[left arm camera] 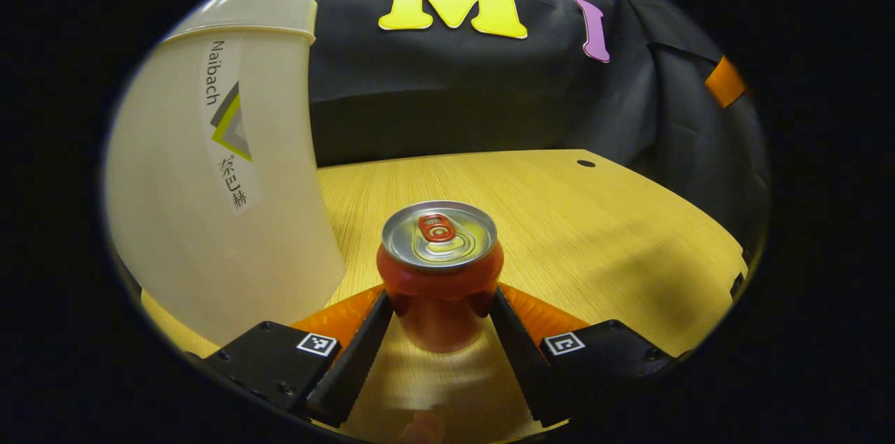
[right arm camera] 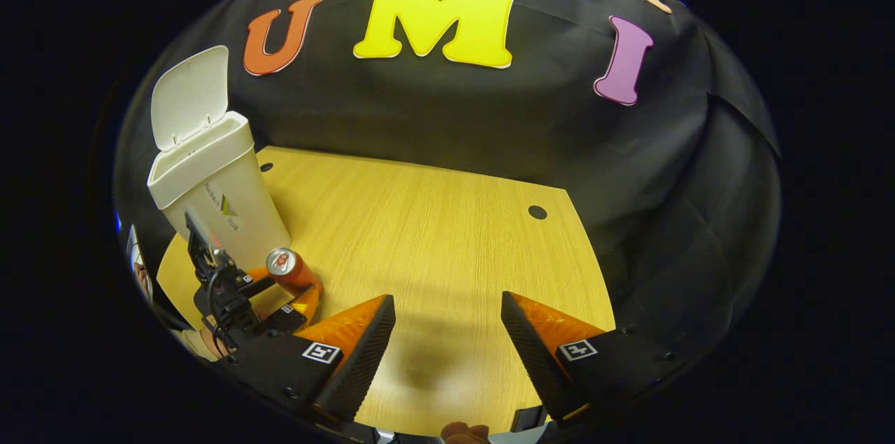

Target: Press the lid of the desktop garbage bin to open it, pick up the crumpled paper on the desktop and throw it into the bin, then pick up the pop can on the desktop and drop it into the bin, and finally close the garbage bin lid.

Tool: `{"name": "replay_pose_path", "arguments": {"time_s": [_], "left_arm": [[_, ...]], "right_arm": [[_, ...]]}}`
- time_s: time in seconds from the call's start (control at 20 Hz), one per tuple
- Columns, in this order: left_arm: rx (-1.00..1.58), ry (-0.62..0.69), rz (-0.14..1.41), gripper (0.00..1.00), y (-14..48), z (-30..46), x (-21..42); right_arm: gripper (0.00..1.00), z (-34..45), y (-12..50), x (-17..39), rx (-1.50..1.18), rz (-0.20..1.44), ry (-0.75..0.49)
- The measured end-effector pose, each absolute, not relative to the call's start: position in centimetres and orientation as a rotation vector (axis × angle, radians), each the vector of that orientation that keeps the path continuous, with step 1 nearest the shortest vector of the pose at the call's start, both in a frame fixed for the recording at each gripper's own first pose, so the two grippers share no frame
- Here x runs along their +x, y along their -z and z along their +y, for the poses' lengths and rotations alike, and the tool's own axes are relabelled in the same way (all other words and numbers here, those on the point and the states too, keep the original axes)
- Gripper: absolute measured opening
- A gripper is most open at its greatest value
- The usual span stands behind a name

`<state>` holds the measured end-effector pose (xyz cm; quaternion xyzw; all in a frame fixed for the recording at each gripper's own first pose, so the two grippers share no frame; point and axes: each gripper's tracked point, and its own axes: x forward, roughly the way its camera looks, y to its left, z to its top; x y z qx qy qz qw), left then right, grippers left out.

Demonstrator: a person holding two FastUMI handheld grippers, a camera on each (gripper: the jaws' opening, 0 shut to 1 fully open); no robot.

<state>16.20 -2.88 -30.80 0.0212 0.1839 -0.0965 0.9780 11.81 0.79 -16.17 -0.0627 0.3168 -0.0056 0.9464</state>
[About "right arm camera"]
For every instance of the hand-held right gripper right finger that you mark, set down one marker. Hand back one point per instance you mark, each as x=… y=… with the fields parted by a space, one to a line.
x=535 y=367

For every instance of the black backdrop cloth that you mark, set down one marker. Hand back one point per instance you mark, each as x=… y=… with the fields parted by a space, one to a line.
x=489 y=115

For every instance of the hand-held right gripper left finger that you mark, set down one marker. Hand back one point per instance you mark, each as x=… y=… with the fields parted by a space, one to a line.
x=363 y=367

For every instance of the white desktop garbage bin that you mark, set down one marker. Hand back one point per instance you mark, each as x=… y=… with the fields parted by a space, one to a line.
x=245 y=234

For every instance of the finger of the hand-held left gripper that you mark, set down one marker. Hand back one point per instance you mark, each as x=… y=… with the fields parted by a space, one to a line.
x=255 y=283
x=297 y=314

